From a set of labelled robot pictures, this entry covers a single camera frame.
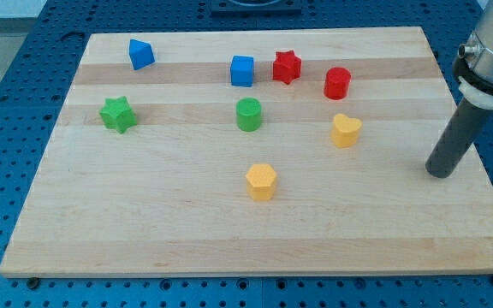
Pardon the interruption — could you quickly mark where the yellow hexagon block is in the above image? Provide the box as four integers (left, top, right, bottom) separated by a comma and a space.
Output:
246, 163, 277, 201

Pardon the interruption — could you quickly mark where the light wooden board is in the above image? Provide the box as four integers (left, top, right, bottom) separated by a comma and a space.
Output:
0, 27, 493, 278

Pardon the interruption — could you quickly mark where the green cylinder block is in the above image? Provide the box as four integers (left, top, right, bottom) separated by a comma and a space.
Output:
235, 98, 262, 132

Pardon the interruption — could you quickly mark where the blue cube block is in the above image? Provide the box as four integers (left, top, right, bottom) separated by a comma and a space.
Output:
230, 55, 254, 87

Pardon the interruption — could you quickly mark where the red star block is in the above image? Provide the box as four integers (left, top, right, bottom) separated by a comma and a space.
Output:
272, 50, 301, 85

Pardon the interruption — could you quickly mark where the yellow heart block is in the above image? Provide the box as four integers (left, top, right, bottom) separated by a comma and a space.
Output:
330, 114, 363, 148

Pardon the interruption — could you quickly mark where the red cylinder block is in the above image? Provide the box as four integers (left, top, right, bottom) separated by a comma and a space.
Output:
324, 67, 352, 100

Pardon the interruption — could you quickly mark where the green star block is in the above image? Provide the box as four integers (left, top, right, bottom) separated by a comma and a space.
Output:
99, 96, 138, 133

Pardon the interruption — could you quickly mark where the blue triangular prism block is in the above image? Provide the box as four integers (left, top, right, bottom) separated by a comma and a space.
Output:
128, 39, 155, 70

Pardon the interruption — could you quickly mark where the grey cylindrical pointer rod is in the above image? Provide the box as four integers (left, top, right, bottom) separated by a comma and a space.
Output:
425, 98, 493, 178

